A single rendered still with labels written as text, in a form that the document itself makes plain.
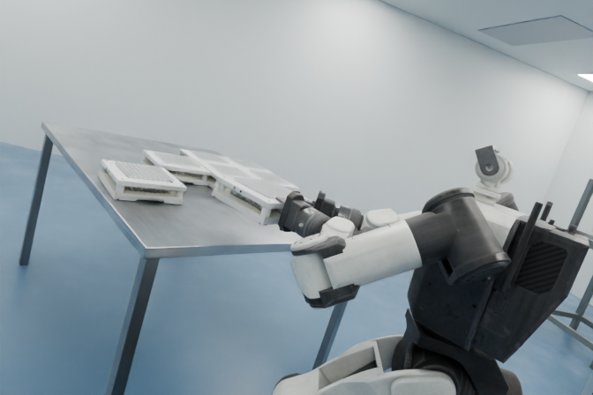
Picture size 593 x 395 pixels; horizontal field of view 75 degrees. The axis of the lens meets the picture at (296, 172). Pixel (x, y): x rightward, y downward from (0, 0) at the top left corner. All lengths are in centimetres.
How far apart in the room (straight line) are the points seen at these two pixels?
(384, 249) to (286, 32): 439
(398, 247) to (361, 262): 7
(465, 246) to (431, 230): 6
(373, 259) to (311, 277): 12
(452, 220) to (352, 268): 19
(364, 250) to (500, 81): 576
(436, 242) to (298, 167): 443
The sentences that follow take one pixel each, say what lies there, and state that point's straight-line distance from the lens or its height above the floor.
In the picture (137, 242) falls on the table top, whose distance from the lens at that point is 117.
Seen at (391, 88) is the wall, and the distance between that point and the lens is 541.
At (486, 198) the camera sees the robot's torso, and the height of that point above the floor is 123.
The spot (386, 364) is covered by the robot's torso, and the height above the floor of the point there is 73.
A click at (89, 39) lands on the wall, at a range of 496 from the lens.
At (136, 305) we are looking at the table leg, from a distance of 123.
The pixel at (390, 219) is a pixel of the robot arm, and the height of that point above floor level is 106.
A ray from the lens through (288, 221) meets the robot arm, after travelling 111.
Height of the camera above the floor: 129
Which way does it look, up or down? 9 degrees down
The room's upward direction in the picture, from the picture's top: 18 degrees clockwise
